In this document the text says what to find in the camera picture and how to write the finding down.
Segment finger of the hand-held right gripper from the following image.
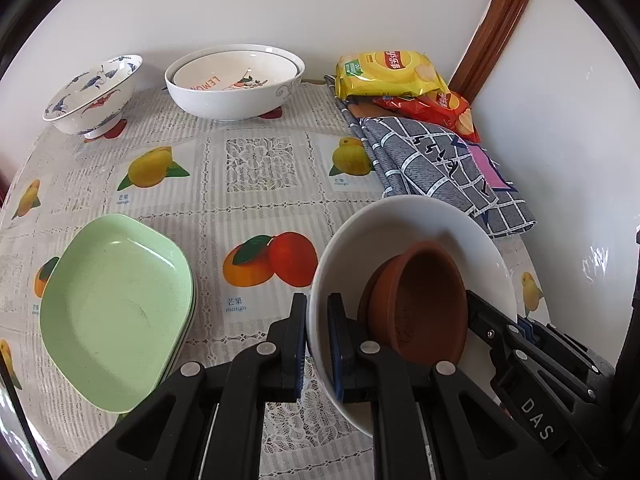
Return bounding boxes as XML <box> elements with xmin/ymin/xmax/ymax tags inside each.
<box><xmin>466</xmin><ymin>290</ymin><xmax>599</xmax><ymax>405</ymax></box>
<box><xmin>516</xmin><ymin>316</ymin><xmax>616</xmax><ymax>387</ymax></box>

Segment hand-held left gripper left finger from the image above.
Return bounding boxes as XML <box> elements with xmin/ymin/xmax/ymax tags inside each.
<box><xmin>60</xmin><ymin>292</ymin><xmax>308</xmax><ymax>480</ymax></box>

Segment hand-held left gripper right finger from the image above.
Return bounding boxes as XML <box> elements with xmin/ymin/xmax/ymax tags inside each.
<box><xmin>327</xmin><ymin>293</ymin><xmax>558</xmax><ymax>480</ymax></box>

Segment brown terracotta bowl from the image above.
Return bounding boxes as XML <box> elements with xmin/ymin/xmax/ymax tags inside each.
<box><xmin>357</xmin><ymin>241</ymin><xmax>469</xmax><ymax>368</ymax></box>

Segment plain white bowl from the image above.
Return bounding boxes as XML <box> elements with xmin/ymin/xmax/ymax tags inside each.
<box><xmin>306</xmin><ymin>195</ymin><xmax>518</xmax><ymax>438</ymax></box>

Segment green square plate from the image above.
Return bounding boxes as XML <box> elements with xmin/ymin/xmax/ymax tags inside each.
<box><xmin>39</xmin><ymin>213</ymin><xmax>195</xmax><ymax>413</ymax></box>

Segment fruit print tablecloth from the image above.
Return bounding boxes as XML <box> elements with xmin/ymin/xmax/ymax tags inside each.
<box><xmin>0</xmin><ymin>77</ymin><xmax>551</xmax><ymax>480</ymax></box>

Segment blue-grey checked cloth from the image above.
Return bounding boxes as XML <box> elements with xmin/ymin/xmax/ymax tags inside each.
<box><xmin>324</xmin><ymin>75</ymin><xmax>537</xmax><ymax>238</ymax></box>

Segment red chip bag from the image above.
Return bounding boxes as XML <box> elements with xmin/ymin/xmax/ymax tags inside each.
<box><xmin>372</xmin><ymin>90</ymin><xmax>481</xmax><ymax>143</ymax></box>

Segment large white bowl grey swirls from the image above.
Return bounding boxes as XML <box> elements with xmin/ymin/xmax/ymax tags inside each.
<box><xmin>165</xmin><ymin>46</ymin><xmax>306</xmax><ymax>122</ymax></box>

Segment yellow chip bag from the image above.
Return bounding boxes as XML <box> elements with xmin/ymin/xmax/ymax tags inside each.
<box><xmin>335</xmin><ymin>50</ymin><xmax>451</xmax><ymax>101</ymax></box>

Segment white bowl orange print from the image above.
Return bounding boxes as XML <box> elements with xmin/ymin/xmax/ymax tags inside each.
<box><xmin>171</xmin><ymin>52</ymin><xmax>301</xmax><ymax>92</ymax></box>

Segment blue patterned white bowl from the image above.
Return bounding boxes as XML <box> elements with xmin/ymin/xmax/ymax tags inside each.
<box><xmin>41</xmin><ymin>54</ymin><xmax>144</xmax><ymax>141</ymax></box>

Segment brown wooden door frame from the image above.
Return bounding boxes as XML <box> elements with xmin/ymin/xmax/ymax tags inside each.
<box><xmin>447</xmin><ymin>0</ymin><xmax>541</xmax><ymax>106</ymax></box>

